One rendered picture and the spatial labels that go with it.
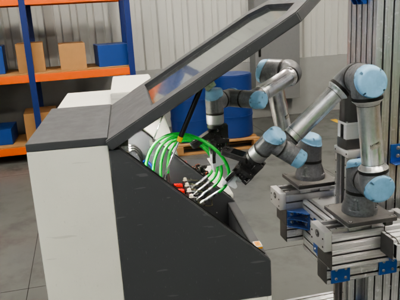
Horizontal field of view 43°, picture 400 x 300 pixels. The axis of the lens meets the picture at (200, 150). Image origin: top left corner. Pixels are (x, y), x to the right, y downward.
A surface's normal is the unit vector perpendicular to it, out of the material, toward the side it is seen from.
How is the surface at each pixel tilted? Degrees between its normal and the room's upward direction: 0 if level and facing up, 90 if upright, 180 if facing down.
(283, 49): 90
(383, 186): 98
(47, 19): 90
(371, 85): 83
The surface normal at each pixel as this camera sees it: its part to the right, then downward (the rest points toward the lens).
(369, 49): -0.97, 0.11
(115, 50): 0.30, 0.23
